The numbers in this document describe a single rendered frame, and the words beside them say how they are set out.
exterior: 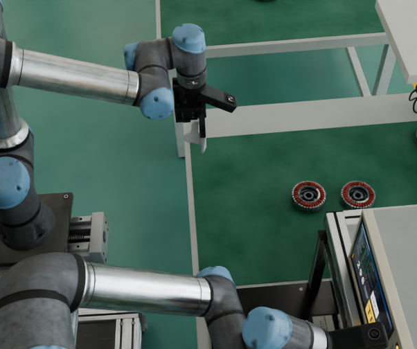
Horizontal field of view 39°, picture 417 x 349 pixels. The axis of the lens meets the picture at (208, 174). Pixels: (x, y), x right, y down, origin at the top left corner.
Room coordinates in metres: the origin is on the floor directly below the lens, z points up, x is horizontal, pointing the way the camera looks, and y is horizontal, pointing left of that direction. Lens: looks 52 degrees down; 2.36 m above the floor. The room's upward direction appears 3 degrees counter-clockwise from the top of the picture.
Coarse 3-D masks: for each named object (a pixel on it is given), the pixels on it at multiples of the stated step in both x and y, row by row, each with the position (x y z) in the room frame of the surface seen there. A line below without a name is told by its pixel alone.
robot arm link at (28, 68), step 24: (0, 48) 0.91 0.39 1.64; (0, 72) 0.87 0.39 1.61; (24, 72) 0.89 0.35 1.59; (48, 72) 0.90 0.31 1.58; (72, 72) 0.91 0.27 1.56; (96, 72) 0.93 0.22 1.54; (120, 72) 0.95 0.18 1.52; (144, 72) 0.99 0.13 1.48; (96, 96) 0.90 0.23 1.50; (120, 96) 0.91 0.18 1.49; (144, 96) 0.92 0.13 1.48; (168, 96) 0.92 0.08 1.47
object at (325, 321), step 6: (312, 318) 0.64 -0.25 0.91; (318, 318) 0.63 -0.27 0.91; (324, 318) 0.63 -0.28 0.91; (330, 318) 0.63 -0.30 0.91; (336, 318) 0.64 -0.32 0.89; (318, 324) 0.62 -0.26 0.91; (324, 324) 0.62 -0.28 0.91; (330, 324) 0.62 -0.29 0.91; (336, 324) 0.62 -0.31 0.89; (330, 330) 0.60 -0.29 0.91
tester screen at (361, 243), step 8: (360, 232) 0.68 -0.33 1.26; (360, 240) 0.67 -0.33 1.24; (360, 248) 0.65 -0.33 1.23; (368, 248) 0.62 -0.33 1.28; (352, 256) 0.68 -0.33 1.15; (360, 256) 0.64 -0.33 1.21; (368, 256) 0.61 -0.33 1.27; (360, 264) 0.63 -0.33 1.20; (368, 264) 0.60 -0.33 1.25; (368, 272) 0.59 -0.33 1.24; (376, 272) 0.56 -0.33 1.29; (360, 280) 0.61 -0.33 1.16; (368, 280) 0.58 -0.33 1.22; (376, 280) 0.55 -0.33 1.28; (368, 288) 0.57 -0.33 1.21; (376, 288) 0.54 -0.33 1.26; (368, 296) 0.56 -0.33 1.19; (376, 296) 0.53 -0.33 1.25; (384, 304) 0.49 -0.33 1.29; (384, 312) 0.48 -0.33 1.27; (376, 320) 0.50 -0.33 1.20; (384, 320) 0.47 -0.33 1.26
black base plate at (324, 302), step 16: (240, 288) 0.81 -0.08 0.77; (256, 288) 0.80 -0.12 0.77; (272, 288) 0.80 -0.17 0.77; (288, 288) 0.80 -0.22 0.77; (304, 288) 0.79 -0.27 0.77; (320, 288) 0.79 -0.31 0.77; (256, 304) 0.75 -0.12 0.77; (272, 304) 0.75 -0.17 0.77; (288, 304) 0.75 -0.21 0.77; (304, 304) 0.74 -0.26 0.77; (320, 304) 0.74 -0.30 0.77
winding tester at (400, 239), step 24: (360, 216) 0.70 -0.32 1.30; (384, 216) 0.68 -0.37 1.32; (408, 216) 0.67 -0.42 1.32; (384, 240) 0.62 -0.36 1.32; (408, 240) 0.61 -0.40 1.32; (384, 264) 0.56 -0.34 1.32; (408, 264) 0.56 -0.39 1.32; (384, 288) 0.51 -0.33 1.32; (408, 288) 0.51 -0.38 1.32; (408, 312) 0.46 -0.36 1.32; (408, 336) 0.41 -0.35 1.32
